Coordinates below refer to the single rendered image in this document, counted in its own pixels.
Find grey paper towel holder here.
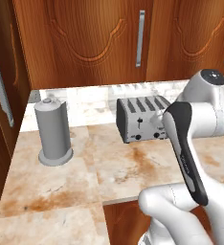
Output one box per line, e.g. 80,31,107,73
34,98,75,167

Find wooden wall cupboard door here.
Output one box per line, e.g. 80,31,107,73
11,0,155,91
145,0,224,82

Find silver cupboard door handle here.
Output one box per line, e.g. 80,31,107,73
135,10,146,68

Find silver four-slot toaster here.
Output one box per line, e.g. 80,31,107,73
115,95,172,145

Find tall wooden cupboard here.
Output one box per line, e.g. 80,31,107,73
0,0,32,235

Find wooden base cupboard door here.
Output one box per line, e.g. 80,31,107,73
102,200,213,245

